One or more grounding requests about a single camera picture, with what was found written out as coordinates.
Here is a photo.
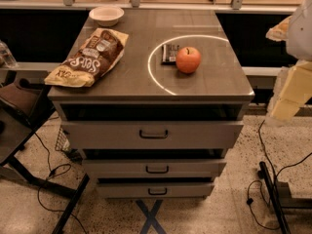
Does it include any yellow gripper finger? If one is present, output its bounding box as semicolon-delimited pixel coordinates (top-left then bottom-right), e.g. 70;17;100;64
267;60;312;122

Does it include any brown chip bag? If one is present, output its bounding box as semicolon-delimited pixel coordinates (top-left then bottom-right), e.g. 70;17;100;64
45;28;129;88

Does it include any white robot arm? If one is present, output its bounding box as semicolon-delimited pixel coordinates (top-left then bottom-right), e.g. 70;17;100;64
266;0;312;122

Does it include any black metal stand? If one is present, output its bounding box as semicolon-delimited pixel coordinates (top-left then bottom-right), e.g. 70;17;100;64
259;161;312;234

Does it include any red apple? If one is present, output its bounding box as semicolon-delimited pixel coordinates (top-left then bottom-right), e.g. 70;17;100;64
175;47;201;74

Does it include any dark snack bar packet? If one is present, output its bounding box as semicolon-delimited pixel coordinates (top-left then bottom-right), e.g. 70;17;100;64
162;44;179;64

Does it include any grey drawer cabinet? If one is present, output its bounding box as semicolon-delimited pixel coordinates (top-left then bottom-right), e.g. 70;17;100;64
49;9;254;187

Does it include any bottom drawer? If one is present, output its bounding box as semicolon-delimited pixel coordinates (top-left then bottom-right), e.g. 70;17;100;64
97;182;215;198

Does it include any drawer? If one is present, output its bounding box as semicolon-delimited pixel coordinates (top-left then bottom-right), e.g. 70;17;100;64
61;121;243;149
82;159;226;179
97;182;215;198

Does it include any top drawer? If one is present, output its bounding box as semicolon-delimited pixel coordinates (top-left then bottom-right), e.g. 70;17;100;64
61;121;243;149

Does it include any blue tape cross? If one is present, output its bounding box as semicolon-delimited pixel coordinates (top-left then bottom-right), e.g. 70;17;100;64
136;200;167;234

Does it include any white bowl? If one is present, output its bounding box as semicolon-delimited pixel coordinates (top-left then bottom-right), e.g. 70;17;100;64
89;6;124;27

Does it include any middle drawer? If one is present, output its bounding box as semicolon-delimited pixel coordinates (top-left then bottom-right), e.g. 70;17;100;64
82;159;226;179

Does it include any dark side table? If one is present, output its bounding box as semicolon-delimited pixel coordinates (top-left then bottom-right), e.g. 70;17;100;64
1;79;89;234

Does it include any clear plastic bottle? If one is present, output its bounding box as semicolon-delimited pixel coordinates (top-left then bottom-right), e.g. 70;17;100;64
0;40;18;68

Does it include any black floor cable left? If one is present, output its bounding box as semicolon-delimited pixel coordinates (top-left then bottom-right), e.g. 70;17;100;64
33;132;89;234

